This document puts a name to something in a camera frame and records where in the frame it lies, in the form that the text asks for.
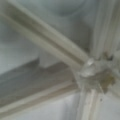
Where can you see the white round divided tray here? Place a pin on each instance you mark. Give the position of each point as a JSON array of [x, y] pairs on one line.
[[52, 48]]

